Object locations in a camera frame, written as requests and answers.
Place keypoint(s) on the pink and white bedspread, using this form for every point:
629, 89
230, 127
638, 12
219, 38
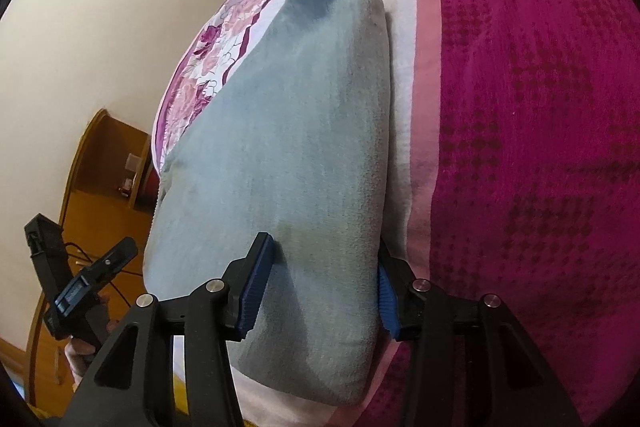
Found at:
525, 107

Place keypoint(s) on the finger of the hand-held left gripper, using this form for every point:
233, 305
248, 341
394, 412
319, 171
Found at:
75, 293
45, 237

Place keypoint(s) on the small white box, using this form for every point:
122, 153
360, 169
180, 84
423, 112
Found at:
132, 162

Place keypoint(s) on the person's left hand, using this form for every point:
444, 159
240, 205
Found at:
80, 359

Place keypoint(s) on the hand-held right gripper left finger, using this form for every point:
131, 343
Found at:
257, 287

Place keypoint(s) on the wooden nightstand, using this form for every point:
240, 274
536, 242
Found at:
90, 187

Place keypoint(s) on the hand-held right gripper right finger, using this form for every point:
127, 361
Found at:
386, 302

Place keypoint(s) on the grey pants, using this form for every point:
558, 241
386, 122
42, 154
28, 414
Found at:
300, 147

